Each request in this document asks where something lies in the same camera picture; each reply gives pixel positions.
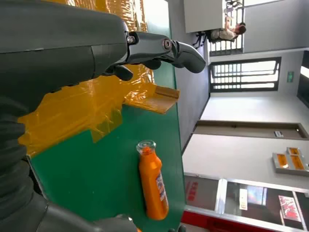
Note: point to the black chair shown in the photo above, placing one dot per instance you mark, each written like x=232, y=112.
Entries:
x=207, y=36

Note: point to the dark metal railing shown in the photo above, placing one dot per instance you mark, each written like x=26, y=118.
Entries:
x=225, y=51

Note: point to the yellow plastic covered sheet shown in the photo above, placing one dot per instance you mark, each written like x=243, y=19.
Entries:
x=72, y=112

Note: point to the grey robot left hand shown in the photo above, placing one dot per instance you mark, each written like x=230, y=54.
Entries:
x=60, y=48

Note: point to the large grey orange wall plaque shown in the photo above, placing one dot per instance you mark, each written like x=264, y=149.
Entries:
x=289, y=165

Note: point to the white framed display board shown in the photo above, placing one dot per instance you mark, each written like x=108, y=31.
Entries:
x=205, y=192

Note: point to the small door plate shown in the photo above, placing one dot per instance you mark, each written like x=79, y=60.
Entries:
x=279, y=134

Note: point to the white paper notice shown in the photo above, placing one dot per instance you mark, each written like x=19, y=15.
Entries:
x=243, y=199

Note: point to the green exit sign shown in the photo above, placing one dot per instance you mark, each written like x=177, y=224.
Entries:
x=290, y=76

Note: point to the green table mat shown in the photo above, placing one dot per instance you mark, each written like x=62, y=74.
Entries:
x=108, y=179

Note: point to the small grey orange wall plaque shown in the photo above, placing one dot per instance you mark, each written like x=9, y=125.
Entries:
x=293, y=151

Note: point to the dark barred window frame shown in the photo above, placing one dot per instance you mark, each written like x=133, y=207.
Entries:
x=241, y=90

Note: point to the brown door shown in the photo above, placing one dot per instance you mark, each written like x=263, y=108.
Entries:
x=241, y=130

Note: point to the orange bottle white label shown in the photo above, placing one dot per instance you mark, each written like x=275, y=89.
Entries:
x=151, y=185

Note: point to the person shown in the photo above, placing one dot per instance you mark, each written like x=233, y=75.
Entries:
x=227, y=33

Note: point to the red poster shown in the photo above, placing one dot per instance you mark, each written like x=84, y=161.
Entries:
x=289, y=208

